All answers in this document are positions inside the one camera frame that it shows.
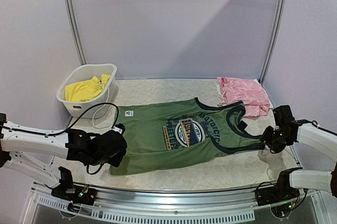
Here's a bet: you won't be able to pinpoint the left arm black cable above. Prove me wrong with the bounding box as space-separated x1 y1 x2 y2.
0 102 120 175

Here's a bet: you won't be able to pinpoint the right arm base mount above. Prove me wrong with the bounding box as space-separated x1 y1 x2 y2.
254 167 308 218

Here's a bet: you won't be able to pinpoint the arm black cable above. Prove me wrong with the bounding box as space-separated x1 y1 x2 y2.
292 119 337 138
0 102 120 175

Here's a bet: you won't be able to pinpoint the green sleeveless shirt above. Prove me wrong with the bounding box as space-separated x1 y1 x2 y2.
110 98 265 176

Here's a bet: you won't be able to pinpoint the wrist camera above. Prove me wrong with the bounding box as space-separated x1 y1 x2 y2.
112 123 126 135
273 105 294 128

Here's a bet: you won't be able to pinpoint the pink folded shorts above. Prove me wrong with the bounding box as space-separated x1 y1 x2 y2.
216 77 272 118

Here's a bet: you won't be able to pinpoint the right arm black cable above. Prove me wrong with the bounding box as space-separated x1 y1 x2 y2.
292 119 337 138

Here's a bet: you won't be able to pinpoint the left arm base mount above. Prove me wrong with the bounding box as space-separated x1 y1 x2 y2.
51 167 97 213

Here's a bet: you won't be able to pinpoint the left aluminium corner post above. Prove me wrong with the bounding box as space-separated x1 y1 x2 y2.
64 0 87 65

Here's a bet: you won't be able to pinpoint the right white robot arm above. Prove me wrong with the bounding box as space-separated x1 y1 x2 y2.
255 120 336 205

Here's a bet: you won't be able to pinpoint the aluminium front rail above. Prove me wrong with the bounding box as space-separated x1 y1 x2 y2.
24 183 329 223

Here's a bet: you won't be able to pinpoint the aluminium corner post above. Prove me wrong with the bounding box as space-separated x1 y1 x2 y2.
258 0 285 85
64 0 87 65

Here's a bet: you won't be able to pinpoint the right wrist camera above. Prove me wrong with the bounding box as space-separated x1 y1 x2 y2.
273 105 294 128

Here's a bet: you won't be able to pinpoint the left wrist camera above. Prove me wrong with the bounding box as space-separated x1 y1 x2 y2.
112 123 126 135

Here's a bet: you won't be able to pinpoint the right aluminium corner post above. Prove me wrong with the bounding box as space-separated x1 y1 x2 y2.
258 0 285 85

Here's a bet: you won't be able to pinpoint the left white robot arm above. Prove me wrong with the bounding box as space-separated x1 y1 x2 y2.
1 114 127 200

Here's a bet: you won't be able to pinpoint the yellow garment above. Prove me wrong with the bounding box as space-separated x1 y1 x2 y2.
65 74 111 102

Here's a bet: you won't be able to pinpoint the white plastic laundry basket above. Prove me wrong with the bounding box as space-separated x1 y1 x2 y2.
56 64 118 118

